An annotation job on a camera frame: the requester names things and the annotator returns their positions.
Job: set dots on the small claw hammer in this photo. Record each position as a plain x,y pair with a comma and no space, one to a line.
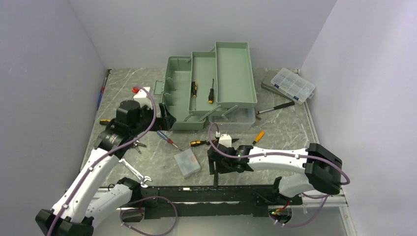
278,107

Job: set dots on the black handled pliers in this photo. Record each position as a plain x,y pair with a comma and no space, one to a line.
137,145

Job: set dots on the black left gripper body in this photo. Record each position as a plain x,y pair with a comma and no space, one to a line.
146,118

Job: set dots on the orange handled screwdriver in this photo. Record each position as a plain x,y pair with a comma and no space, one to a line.
258,137

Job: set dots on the clear compartment organizer box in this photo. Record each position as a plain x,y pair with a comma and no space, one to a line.
293,86

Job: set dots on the yellow black tool handle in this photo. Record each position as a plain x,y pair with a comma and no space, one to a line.
104,122

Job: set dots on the aluminium frame rail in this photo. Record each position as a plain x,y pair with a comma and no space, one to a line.
282,215

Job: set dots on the green toolbox with clear lid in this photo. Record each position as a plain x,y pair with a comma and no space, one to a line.
229,64

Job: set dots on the yellow black handled screwdriver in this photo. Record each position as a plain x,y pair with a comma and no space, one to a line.
211,93

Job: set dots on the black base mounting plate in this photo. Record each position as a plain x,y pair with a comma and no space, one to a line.
170,201

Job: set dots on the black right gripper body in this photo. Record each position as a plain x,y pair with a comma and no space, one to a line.
223,167

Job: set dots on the black handled hammer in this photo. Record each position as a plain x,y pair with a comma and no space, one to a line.
215,180

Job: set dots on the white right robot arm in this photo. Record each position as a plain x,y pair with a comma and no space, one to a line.
312,168

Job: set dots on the blue red handled screwdriver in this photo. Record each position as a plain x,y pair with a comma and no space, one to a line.
167,139

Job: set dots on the silver combination wrench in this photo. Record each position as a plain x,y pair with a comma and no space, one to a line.
142,180

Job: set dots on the orange black long nose pliers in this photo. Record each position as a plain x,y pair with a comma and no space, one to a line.
216,140

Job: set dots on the blue red tool at wall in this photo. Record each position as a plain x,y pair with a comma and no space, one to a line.
103,87

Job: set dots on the small yellow black screwdriver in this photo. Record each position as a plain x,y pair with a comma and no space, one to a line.
199,143

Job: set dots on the small clear screw box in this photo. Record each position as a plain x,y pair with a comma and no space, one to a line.
187,163

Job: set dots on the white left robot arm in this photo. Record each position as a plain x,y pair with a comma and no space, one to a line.
91,172

